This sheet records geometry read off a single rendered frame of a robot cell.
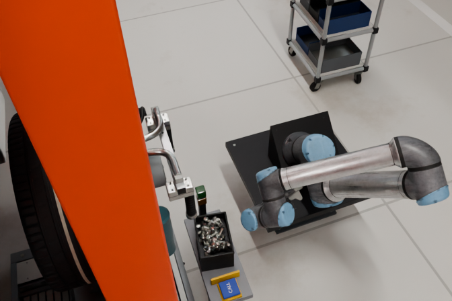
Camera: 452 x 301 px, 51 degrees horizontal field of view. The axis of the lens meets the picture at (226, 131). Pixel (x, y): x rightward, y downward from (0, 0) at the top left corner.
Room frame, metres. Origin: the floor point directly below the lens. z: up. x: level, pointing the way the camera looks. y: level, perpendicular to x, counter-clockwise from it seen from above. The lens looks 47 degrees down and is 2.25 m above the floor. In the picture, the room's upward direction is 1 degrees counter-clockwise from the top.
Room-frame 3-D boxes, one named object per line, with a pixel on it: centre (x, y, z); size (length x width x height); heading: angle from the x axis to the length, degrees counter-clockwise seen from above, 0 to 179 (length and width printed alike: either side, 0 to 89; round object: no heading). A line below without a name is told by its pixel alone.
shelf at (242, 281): (0.99, 0.05, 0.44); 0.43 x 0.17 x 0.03; 18
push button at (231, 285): (0.83, 0.00, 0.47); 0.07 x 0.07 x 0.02; 18
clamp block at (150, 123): (1.31, 0.27, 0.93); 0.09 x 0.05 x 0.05; 108
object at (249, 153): (1.59, -0.38, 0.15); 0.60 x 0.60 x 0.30; 19
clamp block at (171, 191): (0.99, 0.17, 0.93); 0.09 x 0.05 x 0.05; 108
